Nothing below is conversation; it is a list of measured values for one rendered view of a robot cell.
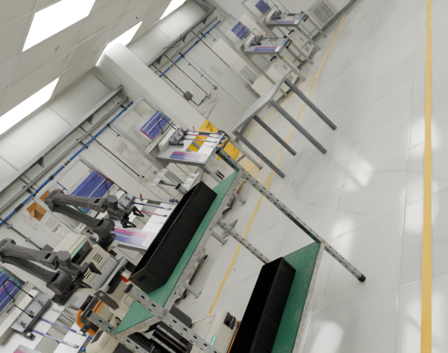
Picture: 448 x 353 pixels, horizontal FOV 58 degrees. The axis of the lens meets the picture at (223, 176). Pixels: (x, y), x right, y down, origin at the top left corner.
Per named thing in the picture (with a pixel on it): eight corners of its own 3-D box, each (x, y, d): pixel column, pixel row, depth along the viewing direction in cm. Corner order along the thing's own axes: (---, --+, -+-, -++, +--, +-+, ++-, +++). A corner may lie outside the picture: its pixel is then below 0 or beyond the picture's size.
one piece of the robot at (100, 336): (156, 405, 278) (57, 335, 263) (189, 335, 317) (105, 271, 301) (180, 401, 255) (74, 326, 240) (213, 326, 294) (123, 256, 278)
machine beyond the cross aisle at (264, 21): (329, 33, 917) (269, -29, 882) (322, 47, 859) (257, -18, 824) (288, 71, 1010) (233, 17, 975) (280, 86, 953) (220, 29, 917)
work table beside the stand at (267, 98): (326, 153, 408) (269, 99, 393) (282, 178, 461) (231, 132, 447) (337, 127, 436) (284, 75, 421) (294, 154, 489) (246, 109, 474)
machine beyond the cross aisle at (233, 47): (315, 60, 816) (247, -9, 781) (307, 78, 758) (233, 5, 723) (272, 99, 910) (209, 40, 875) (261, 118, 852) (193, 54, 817)
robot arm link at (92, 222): (55, 201, 263) (45, 211, 256) (53, 187, 254) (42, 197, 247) (115, 228, 258) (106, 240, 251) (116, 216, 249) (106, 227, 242)
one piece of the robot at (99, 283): (111, 313, 242) (82, 291, 238) (134, 277, 262) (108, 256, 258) (121, 307, 231) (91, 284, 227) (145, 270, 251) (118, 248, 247)
